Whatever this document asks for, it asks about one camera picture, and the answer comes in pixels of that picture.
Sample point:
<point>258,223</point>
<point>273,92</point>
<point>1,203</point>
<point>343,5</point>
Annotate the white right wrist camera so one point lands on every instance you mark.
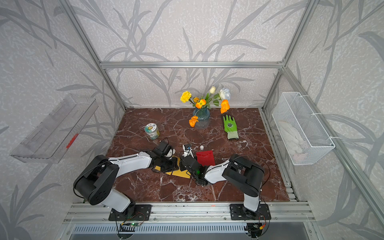
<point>187,150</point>

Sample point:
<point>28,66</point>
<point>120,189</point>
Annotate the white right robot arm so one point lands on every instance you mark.
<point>242,173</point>

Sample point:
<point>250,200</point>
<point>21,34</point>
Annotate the white wire wall basket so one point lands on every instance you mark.
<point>294,109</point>

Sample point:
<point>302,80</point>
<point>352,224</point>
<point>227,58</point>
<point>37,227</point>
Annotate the green work glove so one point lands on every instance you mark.
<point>230,127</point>

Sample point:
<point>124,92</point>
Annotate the artificial flower bouquet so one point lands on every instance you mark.
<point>212,97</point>

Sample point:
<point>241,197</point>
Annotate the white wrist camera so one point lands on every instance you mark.
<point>169,152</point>
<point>187,150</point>

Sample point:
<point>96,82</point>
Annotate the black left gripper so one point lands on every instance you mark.
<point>174,164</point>

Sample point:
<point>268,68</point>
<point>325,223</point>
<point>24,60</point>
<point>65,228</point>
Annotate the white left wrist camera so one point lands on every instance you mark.
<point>169,152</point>

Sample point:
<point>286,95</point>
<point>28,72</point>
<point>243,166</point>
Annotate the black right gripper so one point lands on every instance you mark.
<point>181,167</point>

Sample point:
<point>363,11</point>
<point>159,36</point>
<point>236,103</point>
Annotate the blue textured glass vase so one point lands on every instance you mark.
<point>203,118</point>

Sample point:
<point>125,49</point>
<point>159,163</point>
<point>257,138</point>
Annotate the large yellow envelope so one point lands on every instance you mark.
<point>181,172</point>

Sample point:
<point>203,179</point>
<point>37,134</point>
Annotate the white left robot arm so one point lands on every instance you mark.
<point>95,184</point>

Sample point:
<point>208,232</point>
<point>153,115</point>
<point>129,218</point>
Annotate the red envelope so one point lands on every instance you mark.
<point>206,158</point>

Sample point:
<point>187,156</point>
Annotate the round sunflower label jar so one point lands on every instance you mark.
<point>152,131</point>

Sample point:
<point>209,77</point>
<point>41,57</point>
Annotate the white cloth in basket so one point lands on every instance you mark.
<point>296,146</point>

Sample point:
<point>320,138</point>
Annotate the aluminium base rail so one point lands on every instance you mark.
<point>194,212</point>

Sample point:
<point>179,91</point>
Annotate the clear acrylic wall shelf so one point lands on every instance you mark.
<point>51,139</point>

